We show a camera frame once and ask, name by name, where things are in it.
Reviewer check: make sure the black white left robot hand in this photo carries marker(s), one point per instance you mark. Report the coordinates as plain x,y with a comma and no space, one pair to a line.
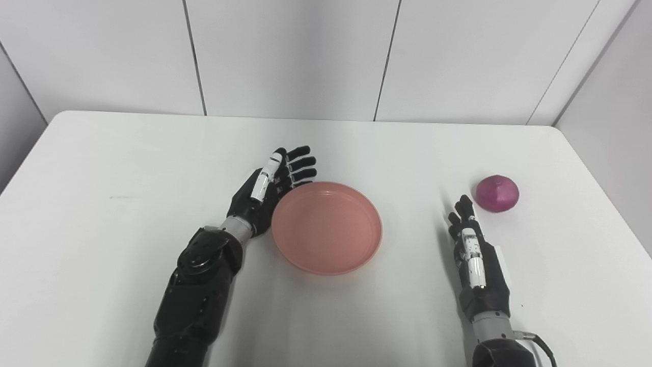
249,206

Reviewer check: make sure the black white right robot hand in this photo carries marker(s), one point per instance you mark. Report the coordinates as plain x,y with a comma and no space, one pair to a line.
484,285

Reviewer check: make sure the pink plastic plate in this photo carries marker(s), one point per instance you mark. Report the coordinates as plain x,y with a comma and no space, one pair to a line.
326,228

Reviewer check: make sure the purple red onion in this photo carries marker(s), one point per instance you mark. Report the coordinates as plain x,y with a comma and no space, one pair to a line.
498,193

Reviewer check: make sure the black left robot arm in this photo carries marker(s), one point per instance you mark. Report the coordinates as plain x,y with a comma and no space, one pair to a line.
196,290

